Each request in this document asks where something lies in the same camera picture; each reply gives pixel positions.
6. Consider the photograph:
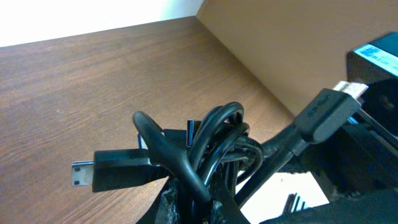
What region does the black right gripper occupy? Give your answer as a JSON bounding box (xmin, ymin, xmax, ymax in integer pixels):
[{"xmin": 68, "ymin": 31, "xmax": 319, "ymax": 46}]
[{"xmin": 262, "ymin": 32, "xmax": 397, "ymax": 223}]

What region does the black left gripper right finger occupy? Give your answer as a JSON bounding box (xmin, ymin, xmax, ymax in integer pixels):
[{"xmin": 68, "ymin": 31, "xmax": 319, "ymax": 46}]
[{"xmin": 210, "ymin": 174, "xmax": 249, "ymax": 224}]

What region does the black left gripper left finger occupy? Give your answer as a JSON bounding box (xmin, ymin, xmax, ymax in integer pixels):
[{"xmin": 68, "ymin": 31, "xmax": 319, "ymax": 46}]
[{"xmin": 136, "ymin": 179, "xmax": 180, "ymax": 224}]

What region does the black USB cable bundle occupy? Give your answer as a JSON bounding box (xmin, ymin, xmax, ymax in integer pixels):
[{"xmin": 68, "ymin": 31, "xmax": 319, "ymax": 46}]
[{"xmin": 71, "ymin": 80, "xmax": 369, "ymax": 224}]

